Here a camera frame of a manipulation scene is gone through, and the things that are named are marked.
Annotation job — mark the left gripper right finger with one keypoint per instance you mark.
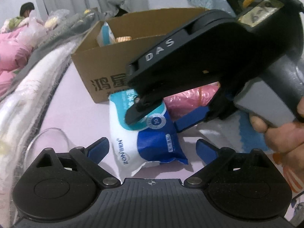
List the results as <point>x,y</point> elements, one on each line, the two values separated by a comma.
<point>214,158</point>

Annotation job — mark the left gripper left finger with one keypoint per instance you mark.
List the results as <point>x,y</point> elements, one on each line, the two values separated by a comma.
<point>88,159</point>

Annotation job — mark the blue white knit towel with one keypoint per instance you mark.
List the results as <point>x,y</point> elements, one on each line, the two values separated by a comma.
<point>235,132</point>

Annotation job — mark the pink plastic bag roll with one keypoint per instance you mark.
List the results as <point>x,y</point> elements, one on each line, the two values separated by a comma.
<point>179,105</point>

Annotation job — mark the blue white wet wipes pack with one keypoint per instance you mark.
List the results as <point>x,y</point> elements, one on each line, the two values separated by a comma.
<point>150,142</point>

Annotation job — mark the packaged cream gloves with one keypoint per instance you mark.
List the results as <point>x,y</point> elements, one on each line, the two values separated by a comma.
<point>105,36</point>

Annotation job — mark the orange striped sock bundle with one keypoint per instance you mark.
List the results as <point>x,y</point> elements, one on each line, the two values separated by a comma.
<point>123,39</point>

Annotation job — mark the person right hand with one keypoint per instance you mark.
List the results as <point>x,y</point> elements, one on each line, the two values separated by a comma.
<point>287,143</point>

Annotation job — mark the brown cardboard box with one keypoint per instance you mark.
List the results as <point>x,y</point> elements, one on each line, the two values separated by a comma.
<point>103,68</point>

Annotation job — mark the pink quilt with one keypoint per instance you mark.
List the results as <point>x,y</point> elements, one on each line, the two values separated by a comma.
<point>14,56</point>

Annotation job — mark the grey blanket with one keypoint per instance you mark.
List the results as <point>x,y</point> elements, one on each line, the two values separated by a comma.
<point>71,27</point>

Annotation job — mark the clear plastic bag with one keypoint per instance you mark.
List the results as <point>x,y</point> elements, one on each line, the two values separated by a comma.
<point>36,31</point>

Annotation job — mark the girl with black hair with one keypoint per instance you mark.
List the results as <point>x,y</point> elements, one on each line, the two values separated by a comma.
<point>26,9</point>

